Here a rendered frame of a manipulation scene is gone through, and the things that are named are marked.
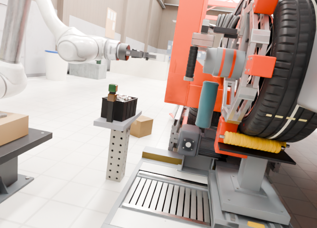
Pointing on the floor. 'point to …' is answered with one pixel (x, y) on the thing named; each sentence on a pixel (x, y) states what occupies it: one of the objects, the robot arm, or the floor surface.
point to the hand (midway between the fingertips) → (164, 58)
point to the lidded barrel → (55, 66)
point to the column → (117, 154)
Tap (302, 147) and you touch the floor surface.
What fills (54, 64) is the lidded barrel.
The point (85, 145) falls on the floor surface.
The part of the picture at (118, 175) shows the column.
